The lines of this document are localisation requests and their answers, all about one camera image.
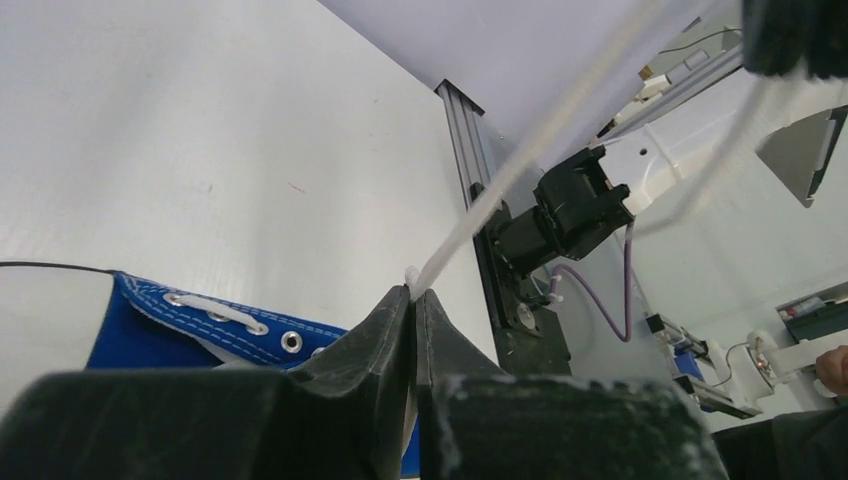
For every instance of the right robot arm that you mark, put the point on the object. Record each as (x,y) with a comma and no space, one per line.
(790,125)

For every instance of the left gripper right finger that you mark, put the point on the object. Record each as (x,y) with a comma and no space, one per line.
(477,421)

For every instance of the aluminium frame rail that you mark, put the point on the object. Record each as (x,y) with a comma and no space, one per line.
(464,119)

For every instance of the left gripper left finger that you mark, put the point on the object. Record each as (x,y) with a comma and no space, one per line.
(345,413)

